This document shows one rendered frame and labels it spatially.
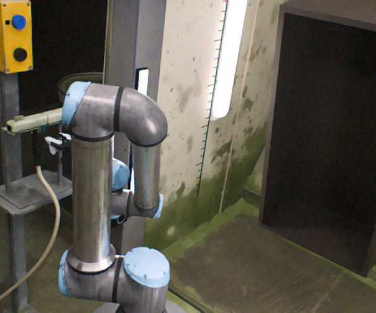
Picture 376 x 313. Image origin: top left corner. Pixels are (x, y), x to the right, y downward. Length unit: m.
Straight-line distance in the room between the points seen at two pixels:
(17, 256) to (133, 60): 1.07
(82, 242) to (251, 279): 1.63
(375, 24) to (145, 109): 0.99
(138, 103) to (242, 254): 2.04
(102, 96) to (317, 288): 2.12
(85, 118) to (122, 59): 1.01
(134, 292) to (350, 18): 1.23
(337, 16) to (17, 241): 1.69
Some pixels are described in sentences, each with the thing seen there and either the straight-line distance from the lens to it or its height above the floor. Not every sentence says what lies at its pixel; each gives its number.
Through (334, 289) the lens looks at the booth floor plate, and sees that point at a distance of 3.03.
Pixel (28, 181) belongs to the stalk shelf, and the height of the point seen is 0.79.
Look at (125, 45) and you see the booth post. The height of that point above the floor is 1.37.
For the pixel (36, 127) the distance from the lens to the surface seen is 1.90.
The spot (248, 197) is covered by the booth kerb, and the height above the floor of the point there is 0.11.
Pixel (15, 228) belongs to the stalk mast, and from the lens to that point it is 2.31.
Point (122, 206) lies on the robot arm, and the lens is 1.67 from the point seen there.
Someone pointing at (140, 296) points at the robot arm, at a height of 0.83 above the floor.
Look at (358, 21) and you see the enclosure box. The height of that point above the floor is 1.63.
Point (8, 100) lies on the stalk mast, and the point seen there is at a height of 1.16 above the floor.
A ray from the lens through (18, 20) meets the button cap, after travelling 1.87.
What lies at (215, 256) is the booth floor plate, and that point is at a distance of 3.01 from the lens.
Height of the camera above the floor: 1.87
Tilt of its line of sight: 27 degrees down
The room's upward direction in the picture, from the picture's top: 8 degrees clockwise
